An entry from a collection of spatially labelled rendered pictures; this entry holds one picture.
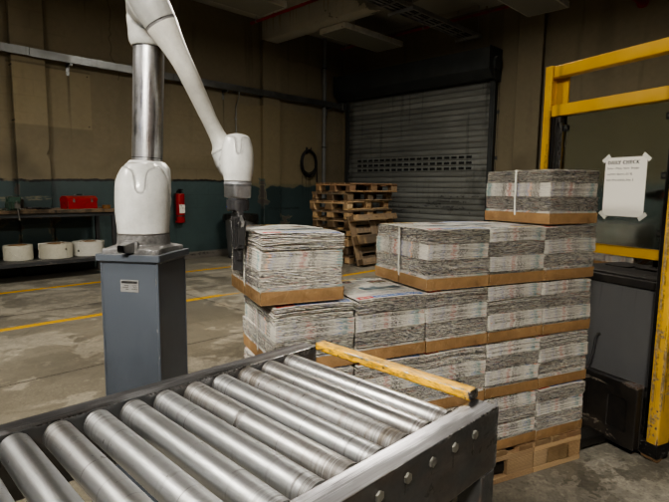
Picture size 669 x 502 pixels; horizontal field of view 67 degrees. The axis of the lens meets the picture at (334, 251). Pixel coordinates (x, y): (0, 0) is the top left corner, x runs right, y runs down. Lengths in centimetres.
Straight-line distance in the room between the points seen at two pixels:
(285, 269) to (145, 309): 43
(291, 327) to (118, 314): 52
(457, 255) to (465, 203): 737
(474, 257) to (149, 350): 118
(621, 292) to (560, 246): 68
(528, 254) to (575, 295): 34
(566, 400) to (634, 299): 64
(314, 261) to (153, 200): 52
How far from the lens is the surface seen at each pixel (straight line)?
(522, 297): 219
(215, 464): 83
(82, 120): 829
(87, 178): 824
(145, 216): 162
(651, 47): 274
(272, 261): 159
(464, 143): 935
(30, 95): 804
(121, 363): 172
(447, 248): 191
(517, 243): 213
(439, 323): 194
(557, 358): 241
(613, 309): 294
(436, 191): 961
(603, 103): 282
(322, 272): 166
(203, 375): 116
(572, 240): 235
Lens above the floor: 120
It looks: 7 degrees down
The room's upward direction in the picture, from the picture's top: 1 degrees clockwise
